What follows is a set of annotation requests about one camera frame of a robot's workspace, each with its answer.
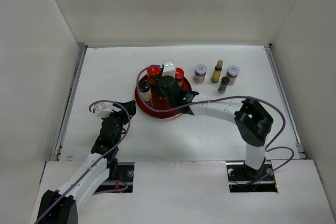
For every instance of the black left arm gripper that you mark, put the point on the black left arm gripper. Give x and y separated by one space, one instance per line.
122 118

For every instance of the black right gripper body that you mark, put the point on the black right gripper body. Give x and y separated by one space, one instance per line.
160 94

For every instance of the red lid chili sauce jar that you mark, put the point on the red lid chili sauce jar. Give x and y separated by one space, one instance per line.
153 73

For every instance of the clear jar white powder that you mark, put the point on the clear jar white powder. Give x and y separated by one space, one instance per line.
145 90

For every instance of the white lid sauce jar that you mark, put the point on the white lid sauce jar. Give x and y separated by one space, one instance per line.
200 71

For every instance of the yellow label oil bottle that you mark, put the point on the yellow label oil bottle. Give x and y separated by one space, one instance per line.
217 72

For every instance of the black cap pepper bottle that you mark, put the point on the black cap pepper bottle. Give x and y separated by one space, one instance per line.
223 84

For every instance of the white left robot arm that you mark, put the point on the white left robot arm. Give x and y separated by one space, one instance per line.
64 204

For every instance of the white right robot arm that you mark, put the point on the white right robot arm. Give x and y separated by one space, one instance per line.
252 120

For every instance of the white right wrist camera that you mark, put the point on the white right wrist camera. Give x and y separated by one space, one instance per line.
169 69

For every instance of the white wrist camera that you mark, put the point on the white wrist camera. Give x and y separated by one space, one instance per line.
101 111
169 69

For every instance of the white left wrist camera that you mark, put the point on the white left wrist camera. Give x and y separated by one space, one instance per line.
101 111

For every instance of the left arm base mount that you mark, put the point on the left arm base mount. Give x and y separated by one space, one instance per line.
119 181

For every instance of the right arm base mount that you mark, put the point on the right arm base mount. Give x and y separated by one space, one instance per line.
243 179

